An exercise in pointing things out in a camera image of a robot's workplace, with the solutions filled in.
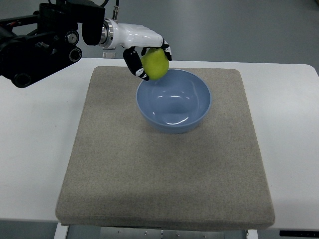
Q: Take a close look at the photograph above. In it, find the blue bowl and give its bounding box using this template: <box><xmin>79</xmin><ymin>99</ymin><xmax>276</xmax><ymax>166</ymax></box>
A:
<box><xmin>136</xmin><ymin>69</ymin><xmax>212</xmax><ymax>133</ymax></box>

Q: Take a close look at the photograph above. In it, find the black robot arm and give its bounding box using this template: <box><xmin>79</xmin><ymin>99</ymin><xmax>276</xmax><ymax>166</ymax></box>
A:
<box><xmin>0</xmin><ymin>0</ymin><xmax>111</xmax><ymax>88</ymax></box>

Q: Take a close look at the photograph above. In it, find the green pear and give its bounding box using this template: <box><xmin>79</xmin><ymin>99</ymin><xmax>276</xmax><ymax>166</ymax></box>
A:
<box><xmin>141</xmin><ymin>48</ymin><xmax>169</xmax><ymax>80</ymax></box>

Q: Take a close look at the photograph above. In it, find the silver floor plate lower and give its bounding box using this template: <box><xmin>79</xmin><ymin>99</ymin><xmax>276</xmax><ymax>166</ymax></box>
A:
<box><xmin>102</xmin><ymin>50</ymin><xmax>116</xmax><ymax>59</ymax></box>

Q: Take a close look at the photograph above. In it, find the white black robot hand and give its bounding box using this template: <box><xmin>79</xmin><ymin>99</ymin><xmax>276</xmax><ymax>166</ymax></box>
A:
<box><xmin>99</xmin><ymin>19</ymin><xmax>172</xmax><ymax>81</ymax></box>

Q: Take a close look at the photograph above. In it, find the metal table frame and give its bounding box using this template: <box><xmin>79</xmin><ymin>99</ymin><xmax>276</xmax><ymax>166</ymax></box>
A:
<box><xmin>54</xmin><ymin>223</ymin><xmax>259</xmax><ymax>239</ymax></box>

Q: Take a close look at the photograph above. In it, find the beige fabric mat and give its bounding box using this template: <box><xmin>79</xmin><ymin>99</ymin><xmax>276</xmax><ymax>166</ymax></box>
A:
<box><xmin>55</xmin><ymin>67</ymin><xmax>275</xmax><ymax>231</ymax></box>

